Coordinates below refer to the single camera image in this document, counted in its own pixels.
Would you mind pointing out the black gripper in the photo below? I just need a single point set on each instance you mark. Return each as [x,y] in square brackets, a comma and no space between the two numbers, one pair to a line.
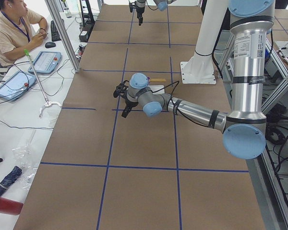
[140,11]
[129,103]

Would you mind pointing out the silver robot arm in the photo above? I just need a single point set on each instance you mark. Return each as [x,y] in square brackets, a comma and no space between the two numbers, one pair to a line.
[139,6]
[243,128]

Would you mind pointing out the black computer box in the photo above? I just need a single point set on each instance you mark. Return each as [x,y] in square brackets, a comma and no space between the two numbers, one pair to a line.
[85,33]

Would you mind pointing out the long metal grabber tool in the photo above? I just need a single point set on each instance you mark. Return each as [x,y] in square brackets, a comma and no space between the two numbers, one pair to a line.
[47,103]

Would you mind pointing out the black keyboard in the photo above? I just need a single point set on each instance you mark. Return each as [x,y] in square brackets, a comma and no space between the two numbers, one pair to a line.
[55,36]

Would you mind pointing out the far teach pendant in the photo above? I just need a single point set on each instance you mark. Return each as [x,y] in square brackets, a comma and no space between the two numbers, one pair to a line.
[46,61]

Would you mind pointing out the teach pendant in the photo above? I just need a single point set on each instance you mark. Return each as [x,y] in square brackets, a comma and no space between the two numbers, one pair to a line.
[16,86]
[46,61]

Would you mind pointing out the black computer mouse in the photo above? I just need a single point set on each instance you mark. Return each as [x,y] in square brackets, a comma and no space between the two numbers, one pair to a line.
[50,44]

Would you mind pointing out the crumpled clear plastic wrap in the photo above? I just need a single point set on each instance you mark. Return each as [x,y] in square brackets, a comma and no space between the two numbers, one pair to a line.
[25,157]

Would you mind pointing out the near teach pendant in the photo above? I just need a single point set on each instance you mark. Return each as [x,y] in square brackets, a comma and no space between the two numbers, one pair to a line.
[16,86]

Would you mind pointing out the dark blue folded umbrella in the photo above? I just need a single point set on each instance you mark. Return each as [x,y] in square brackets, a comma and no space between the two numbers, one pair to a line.
[10,179]

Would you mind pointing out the seated person beige shirt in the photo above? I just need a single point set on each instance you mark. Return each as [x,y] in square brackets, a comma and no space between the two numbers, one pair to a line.
[20,29]

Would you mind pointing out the red bottle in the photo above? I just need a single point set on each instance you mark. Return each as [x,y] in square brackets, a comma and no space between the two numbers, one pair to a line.
[10,207]

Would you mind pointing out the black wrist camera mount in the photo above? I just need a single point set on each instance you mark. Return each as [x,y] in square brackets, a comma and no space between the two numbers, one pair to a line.
[121,90]
[132,6]

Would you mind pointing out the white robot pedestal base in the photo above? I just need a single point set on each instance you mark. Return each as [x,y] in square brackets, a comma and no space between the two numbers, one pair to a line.
[199,69]

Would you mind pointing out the aluminium frame post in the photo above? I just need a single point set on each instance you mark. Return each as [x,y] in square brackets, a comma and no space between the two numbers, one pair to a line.
[55,14]

